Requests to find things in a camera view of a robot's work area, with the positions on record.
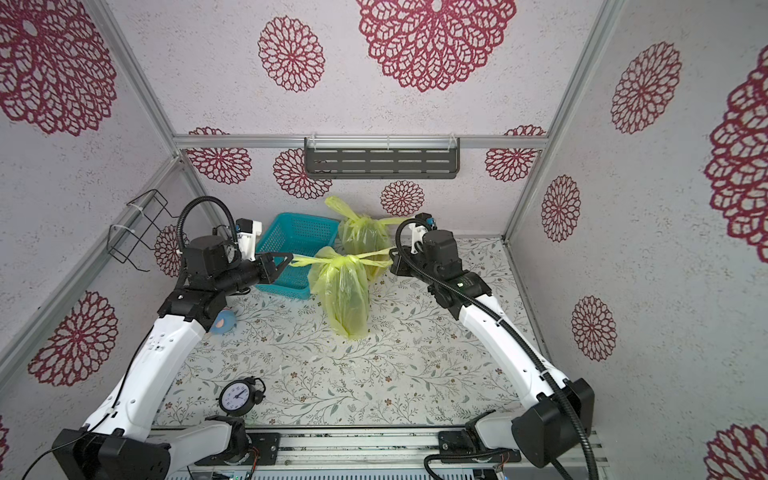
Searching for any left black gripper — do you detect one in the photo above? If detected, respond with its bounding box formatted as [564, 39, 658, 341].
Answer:
[214, 250, 291, 297]

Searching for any yellow plastic bag top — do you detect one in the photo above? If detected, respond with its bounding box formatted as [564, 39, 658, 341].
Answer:
[325, 196, 406, 284]

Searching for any yellow plastic bag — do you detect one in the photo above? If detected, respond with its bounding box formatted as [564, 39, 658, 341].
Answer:
[289, 246, 392, 340]
[325, 196, 406, 284]

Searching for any yellow plastic bag bottom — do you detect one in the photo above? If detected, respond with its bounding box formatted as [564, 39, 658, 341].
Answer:
[289, 246, 392, 340]

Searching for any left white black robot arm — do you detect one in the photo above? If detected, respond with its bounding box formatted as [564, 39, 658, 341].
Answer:
[51, 235, 293, 479]

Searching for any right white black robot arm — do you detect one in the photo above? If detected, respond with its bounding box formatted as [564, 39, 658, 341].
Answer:
[389, 218, 600, 479]

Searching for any plush doll toy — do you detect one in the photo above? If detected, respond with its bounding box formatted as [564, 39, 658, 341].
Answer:
[209, 308, 237, 335]

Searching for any teal plastic basket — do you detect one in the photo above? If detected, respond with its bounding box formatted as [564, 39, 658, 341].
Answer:
[256, 213, 340, 300]

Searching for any black alarm clock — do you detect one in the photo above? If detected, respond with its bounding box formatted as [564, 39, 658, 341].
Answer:
[218, 376, 266, 417]

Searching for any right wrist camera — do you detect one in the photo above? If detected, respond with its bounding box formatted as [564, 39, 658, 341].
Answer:
[410, 212, 435, 254]

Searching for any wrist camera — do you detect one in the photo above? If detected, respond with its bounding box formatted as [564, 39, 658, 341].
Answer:
[410, 212, 435, 254]
[235, 218, 263, 261]

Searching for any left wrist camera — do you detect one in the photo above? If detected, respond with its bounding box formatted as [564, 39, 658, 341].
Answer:
[235, 218, 263, 261]

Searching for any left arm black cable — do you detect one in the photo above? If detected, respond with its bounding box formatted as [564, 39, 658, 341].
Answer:
[20, 196, 241, 480]

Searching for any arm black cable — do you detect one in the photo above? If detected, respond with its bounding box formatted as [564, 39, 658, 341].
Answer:
[394, 217, 601, 480]
[20, 196, 241, 480]

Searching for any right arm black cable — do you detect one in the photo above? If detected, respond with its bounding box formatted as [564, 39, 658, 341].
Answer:
[394, 217, 601, 480]

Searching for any black wire wall rack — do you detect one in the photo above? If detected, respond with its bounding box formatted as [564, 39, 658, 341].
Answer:
[105, 188, 178, 273]

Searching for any grey wall shelf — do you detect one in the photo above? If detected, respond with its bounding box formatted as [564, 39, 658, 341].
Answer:
[303, 136, 461, 180]

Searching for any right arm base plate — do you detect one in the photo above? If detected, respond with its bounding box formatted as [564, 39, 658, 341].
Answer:
[437, 430, 522, 463]

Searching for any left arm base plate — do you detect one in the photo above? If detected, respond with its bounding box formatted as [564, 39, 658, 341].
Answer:
[194, 432, 281, 467]

